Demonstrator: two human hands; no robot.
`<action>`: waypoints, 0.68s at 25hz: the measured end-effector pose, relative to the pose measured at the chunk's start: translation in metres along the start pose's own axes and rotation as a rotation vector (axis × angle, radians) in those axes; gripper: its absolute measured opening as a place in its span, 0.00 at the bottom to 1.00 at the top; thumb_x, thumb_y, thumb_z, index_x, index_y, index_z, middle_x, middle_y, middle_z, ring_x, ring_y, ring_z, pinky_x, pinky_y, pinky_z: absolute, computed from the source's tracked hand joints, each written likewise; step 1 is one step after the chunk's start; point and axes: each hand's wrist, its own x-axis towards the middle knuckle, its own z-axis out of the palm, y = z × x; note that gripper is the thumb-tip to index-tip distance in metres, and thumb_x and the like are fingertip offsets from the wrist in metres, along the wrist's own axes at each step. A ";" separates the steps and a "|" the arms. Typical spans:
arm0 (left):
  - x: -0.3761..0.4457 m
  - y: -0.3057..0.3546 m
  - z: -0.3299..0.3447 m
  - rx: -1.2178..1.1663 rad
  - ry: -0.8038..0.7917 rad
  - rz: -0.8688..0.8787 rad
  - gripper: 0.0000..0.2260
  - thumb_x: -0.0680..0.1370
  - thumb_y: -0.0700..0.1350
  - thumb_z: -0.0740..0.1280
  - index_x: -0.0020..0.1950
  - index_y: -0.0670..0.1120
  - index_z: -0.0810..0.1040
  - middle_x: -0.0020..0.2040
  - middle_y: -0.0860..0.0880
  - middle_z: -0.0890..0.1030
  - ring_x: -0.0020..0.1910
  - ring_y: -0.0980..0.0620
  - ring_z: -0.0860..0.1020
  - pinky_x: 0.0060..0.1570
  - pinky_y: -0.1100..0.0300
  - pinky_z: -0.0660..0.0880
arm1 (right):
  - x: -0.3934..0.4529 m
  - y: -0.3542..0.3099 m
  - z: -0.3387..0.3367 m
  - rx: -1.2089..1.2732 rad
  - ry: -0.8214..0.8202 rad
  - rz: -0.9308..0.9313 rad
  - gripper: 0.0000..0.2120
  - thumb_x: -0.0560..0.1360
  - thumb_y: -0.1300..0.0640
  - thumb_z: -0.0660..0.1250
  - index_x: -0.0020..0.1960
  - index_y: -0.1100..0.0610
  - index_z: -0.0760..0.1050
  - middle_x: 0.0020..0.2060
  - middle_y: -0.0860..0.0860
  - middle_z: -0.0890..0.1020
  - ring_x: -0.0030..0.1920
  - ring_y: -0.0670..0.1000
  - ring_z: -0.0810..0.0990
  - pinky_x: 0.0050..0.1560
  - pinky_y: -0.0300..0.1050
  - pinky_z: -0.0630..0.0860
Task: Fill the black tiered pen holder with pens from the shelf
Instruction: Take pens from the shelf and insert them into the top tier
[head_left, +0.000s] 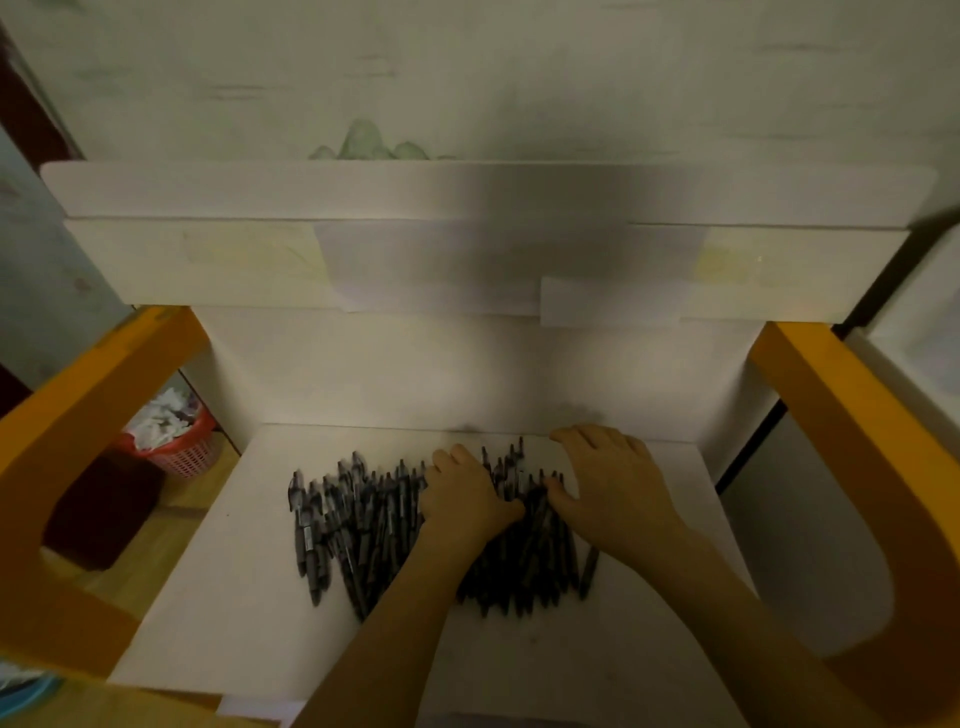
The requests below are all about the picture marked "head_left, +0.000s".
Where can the person's right hand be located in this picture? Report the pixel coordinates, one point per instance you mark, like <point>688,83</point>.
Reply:
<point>622,502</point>

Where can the person's left hand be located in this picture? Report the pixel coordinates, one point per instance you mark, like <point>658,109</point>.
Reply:
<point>465,510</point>

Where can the pile of black pens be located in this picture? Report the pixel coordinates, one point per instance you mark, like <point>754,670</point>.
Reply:
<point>360,525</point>

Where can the person's left forearm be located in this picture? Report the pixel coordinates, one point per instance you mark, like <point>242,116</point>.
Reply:
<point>382,652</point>

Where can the person's right forearm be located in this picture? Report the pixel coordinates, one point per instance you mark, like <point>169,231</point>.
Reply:
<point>750,660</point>

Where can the small white paper strip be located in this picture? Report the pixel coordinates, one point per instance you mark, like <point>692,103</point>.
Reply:
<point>611,304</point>

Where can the large white paper sheet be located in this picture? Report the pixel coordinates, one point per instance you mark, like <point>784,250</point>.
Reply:
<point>450,262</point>

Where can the red plastic basket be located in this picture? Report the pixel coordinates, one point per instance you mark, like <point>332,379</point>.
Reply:
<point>187,454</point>

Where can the crumpled white paper trash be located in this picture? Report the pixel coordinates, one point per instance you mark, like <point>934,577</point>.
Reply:
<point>161,424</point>

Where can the dark brown corner trim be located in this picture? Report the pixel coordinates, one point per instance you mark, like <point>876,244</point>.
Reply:
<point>22,112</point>

